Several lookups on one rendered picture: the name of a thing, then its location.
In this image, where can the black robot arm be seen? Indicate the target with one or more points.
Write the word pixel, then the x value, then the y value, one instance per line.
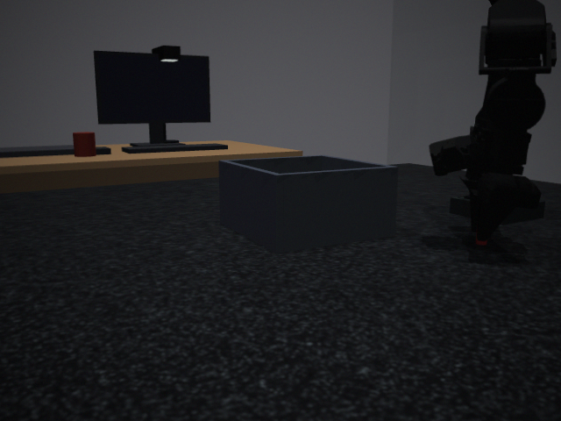
pixel 515 36

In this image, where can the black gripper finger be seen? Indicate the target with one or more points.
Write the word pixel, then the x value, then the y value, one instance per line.
pixel 473 201
pixel 490 216

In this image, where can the red peg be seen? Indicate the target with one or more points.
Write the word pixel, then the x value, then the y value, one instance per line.
pixel 480 242

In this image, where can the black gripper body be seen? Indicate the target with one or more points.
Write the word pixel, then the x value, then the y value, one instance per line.
pixel 497 185

